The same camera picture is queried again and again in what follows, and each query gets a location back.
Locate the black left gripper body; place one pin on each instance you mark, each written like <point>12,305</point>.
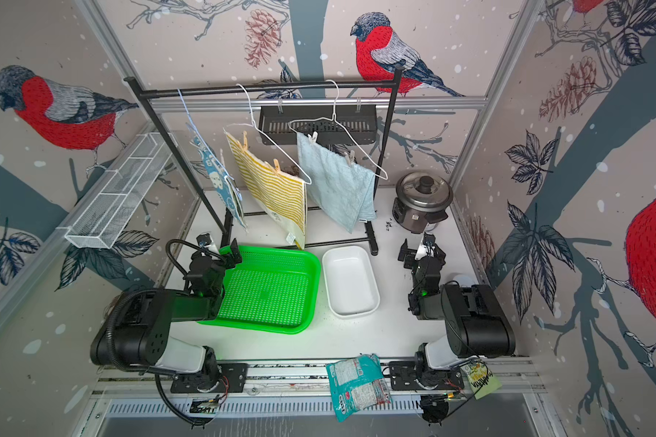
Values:
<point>226,263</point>

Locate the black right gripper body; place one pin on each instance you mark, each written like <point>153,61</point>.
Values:
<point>414,264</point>

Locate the teal patterned towel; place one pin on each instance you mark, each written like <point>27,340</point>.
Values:
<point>222,181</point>

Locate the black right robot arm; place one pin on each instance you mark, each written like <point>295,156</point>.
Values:
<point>476,325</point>

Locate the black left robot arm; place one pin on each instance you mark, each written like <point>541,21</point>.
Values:
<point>136,335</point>

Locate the white hanger with yellow towel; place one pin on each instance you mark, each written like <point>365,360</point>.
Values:
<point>253,124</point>

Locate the white hanger with blue towel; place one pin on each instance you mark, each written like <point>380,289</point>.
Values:
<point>335,128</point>

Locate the black clothes rack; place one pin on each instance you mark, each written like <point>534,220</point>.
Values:
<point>145,96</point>

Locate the green plastic basket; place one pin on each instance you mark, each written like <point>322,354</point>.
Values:
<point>272,290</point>

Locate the silver rice cooker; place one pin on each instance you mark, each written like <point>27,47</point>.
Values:
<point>421,201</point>

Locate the white rectangular tray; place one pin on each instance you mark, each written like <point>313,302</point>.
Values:
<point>350,282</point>

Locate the yellow striped towel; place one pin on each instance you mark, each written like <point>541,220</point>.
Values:
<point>281,195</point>

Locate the light blue towel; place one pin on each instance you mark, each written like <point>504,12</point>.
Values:
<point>345,192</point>

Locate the yellow green packet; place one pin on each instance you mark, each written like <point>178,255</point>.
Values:
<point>482,381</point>

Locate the teal snack packet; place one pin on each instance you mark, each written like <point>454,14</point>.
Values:
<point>357,384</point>

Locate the white clothespin right blue towel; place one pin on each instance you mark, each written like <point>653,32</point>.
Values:
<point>350,158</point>

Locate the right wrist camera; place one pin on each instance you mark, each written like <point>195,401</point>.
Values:
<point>427,247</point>

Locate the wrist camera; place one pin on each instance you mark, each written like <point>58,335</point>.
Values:
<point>205,241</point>
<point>427,247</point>

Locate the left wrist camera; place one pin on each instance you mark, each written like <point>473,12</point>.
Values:
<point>205,241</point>

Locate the white wire mesh shelf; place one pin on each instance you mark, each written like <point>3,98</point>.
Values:
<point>103,220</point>

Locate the black wall basket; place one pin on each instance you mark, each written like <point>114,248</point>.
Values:
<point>360,120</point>

